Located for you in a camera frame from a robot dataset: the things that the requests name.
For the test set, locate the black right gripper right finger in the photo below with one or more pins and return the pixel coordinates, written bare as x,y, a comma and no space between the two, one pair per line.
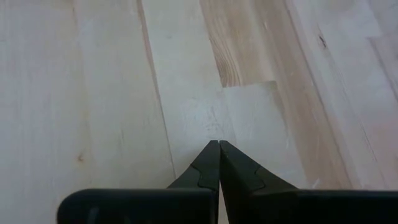
239,174

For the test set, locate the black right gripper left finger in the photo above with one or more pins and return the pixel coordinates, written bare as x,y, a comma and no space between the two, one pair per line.
205,174

